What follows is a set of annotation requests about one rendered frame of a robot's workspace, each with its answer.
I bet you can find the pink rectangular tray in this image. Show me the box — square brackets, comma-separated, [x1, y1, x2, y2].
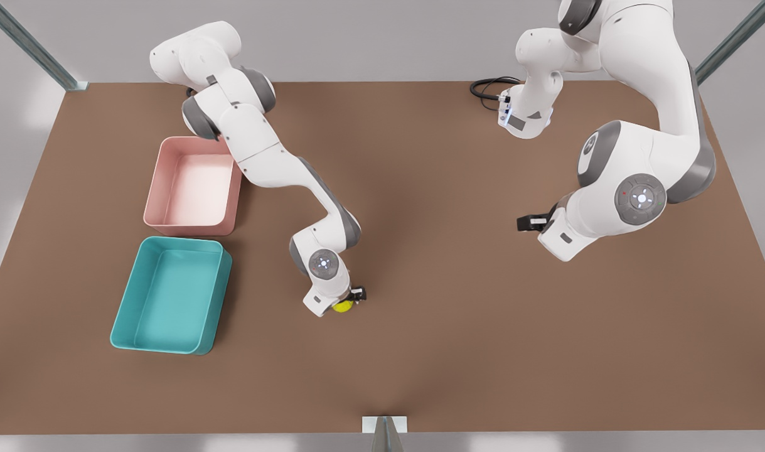
[143, 136, 243, 237]

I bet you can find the black cable loop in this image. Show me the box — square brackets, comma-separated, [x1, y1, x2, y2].
[469, 77, 523, 112]

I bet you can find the teal rectangular tray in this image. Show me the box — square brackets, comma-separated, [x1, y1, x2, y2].
[110, 236, 233, 356]

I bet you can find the silver frame post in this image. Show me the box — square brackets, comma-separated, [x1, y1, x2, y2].
[0, 0, 89, 92]
[693, 0, 765, 86]
[362, 415, 408, 452]

